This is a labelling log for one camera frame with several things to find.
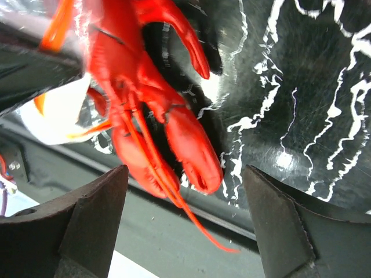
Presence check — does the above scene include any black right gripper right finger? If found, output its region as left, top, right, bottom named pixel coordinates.
left=243, top=166, right=370, bottom=277

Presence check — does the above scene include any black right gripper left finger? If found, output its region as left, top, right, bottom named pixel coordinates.
left=1, top=166, right=128, bottom=277

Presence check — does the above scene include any clear orange-zip bag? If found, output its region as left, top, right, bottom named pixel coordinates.
left=1, top=1, right=104, bottom=145

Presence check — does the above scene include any red toy lobster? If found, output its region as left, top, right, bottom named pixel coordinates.
left=85, top=0, right=241, bottom=254

